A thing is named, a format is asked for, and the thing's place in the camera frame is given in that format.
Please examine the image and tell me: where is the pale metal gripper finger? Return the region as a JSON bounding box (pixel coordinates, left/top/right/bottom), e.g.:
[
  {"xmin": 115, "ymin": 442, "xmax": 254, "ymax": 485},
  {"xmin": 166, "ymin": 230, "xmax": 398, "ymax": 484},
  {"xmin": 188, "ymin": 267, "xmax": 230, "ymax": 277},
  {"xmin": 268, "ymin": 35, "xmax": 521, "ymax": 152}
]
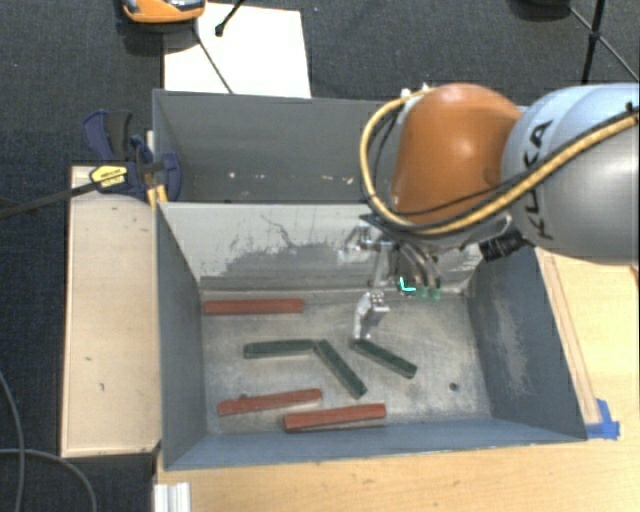
[
  {"xmin": 352, "ymin": 291, "xmax": 391, "ymax": 344},
  {"xmin": 342, "ymin": 224, "xmax": 375, "ymax": 265}
]

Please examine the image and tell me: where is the dark green flat block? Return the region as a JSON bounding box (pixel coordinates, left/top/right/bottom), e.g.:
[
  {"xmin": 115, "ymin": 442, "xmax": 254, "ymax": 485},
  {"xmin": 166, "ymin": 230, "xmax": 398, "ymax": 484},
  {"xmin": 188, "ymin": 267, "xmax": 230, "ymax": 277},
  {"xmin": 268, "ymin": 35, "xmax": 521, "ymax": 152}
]
[
  {"xmin": 242, "ymin": 338, "xmax": 317, "ymax": 360},
  {"xmin": 312, "ymin": 339, "xmax": 369, "ymax": 402},
  {"xmin": 349, "ymin": 339, "xmax": 419, "ymax": 381}
]

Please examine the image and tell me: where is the red-brown flat block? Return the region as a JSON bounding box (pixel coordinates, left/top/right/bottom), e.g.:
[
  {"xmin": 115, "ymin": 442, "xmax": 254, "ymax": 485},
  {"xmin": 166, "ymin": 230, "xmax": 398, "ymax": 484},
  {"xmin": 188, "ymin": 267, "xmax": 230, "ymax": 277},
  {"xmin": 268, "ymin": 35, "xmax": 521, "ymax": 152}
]
[
  {"xmin": 202, "ymin": 297, "xmax": 306, "ymax": 318},
  {"xmin": 216, "ymin": 387, "xmax": 324, "ymax": 418},
  {"xmin": 282, "ymin": 402, "xmax": 388, "ymax": 434}
]

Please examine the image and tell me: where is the grey metal bin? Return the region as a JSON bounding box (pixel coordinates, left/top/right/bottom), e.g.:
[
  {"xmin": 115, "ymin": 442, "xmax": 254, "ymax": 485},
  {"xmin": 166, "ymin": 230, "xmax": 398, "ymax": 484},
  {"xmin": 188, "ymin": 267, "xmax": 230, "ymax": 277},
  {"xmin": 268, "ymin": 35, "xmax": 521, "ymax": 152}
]
[{"xmin": 151, "ymin": 88, "xmax": 589, "ymax": 472}]

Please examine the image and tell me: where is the pale wood board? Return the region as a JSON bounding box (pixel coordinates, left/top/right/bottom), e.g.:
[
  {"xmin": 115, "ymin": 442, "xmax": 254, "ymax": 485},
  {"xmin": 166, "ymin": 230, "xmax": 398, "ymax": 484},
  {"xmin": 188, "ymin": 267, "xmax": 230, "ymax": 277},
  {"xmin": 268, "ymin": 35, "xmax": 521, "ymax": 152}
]
[{"xmin": 59, "ymin": 164, "xmax": 165, "ymax": 459}]

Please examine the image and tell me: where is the black cylinder on white bracket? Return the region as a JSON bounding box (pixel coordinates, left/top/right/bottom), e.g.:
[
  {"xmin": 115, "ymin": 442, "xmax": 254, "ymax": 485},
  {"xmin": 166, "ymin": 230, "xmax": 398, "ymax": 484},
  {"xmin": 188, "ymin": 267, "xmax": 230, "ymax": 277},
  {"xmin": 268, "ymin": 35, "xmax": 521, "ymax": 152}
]
[{"xmin": 446, "ymin": 219, "xmax": 530, "ymax": 295}]

